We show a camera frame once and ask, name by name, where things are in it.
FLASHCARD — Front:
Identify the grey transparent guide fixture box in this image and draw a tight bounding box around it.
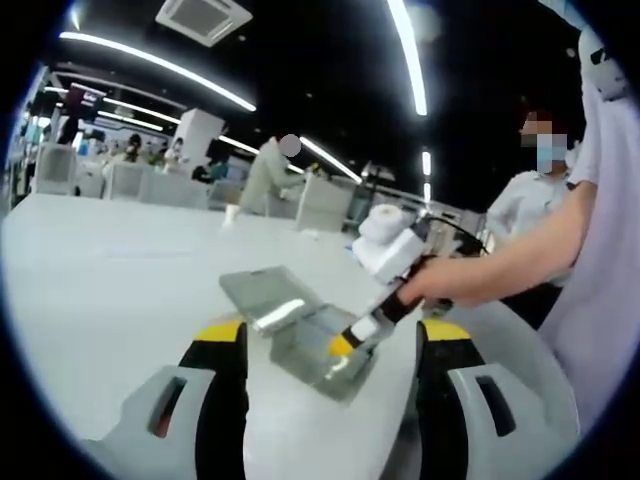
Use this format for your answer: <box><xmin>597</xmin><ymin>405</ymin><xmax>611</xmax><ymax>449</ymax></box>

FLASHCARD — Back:
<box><xmin>219</xmin><ymin>264</ymin><xmax>381</xmax><ymax>404</ymax></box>

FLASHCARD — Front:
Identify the person's right hand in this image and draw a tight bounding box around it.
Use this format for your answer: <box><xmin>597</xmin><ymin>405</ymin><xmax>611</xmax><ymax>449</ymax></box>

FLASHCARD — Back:
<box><xmin>399</xmin><ymin>252</ymin><xmax>494</xmax><ymax>311</ymax></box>

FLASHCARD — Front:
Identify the white chest device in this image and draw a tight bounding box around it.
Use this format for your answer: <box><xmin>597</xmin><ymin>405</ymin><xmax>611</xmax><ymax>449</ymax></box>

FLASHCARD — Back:
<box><xmin>577</xmin><ymin>24</ymin><xmax>629</xmax><ymax>104</ymax></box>

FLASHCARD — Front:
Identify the ceiling air vent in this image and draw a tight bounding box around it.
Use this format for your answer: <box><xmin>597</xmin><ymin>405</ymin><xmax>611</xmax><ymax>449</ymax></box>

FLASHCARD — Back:
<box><xmin>154</xmin><ymin>0</ymin><xmax>254</xmax><ymax>49</ymax></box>

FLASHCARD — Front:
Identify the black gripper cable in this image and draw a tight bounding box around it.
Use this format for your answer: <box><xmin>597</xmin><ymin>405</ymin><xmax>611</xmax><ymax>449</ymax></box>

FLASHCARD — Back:
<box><xmin>419</xmin><ymin>212</ymin><xmax>494</xmax><ymax>256</ymax></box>

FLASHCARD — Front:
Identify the grey office chair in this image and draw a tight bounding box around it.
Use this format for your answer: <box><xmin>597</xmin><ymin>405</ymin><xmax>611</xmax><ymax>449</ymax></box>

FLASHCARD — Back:
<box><xmin>107</xmin><ymin>162</ymin><xmax>209</xmax><ymax>209</ymax></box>

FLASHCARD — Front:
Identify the grey chair back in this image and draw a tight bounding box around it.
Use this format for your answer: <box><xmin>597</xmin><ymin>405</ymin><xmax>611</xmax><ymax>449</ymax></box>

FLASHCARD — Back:
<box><xmin>294</xmin><ymin>172</ymin><xmax>354</xmax><ymax>234</ymax></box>

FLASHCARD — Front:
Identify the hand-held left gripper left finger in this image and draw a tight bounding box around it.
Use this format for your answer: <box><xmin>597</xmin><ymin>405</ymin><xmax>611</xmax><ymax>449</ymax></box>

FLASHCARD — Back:
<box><xmin>82</xmin><ymin>319</ymin><xmax>250</xmax><ymax>480</ymax></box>

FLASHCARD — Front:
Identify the white office chair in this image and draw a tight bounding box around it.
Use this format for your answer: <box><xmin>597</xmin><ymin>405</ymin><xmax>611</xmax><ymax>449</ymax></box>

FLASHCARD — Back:
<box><xmin>34</xmin><ymin>144</ymin><xmax>79</xmax><ymax>196</ymax></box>

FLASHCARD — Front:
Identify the hanging dark display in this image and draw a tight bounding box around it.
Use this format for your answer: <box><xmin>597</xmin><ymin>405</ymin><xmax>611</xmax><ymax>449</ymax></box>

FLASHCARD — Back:
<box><xmin>64</xmin><ymin>82</ymin><xmax>106</xmax><ymax>119</ymax></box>

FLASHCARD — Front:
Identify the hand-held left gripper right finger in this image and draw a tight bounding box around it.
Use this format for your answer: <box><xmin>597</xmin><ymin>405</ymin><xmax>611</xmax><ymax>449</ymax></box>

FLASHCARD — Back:
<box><xmin>414</xmin><ymin>319</ymin><xmax>581</xmax><ymax>480</ymax></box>

